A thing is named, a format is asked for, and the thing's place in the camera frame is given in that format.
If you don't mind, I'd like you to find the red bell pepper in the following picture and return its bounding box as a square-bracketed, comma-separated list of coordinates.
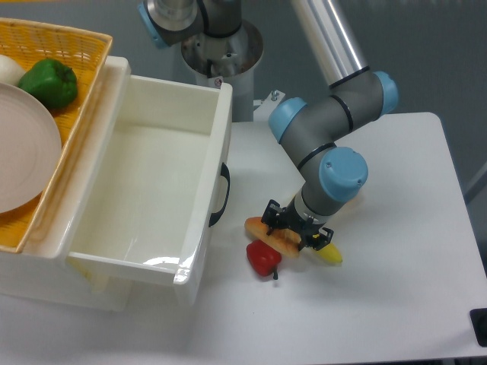
[246, 240, 282, 280]

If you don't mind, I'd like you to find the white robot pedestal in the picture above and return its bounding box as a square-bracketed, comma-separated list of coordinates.
[181, 20, 264, 122]

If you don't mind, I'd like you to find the black drawer handle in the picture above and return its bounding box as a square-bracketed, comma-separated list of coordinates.
[208, 162, 231, 227]

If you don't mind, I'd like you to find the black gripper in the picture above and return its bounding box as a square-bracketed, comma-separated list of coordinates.
[261, 199, 334, 251]

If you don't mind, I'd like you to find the yellow woven basket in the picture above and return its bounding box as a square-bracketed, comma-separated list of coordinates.
[1, 18, 113, 253]

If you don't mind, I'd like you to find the white plastic drawer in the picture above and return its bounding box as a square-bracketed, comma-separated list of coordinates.
[68, 75, 233, 306]

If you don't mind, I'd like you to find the black device at table edge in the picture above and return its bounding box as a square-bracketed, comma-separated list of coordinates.
[469, 308, 487, 348]

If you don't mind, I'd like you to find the green bell pepper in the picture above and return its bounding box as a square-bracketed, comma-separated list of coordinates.
[18, 59, 78, 110]

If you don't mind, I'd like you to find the pink plate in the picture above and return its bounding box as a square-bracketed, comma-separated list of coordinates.
[1, 84, 62, 213]

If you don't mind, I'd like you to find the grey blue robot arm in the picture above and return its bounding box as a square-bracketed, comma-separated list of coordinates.
[138, 1, 399, 256]

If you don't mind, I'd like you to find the white onion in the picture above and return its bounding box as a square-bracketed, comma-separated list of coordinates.
[0, 55, 26, 86]

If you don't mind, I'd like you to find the yellow orange bell pepper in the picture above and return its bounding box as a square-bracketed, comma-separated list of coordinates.
[344, 192, 365, 211]

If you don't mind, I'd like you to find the triangle bread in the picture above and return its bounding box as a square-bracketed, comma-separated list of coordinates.
[244, 217, 301, 259]

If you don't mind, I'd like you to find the yellow banana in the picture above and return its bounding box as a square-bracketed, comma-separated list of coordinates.
[312, 233, 342, 265]

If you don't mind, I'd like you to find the white drawer cabinet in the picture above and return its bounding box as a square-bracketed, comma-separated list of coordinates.
[1, 56, 132, 311]

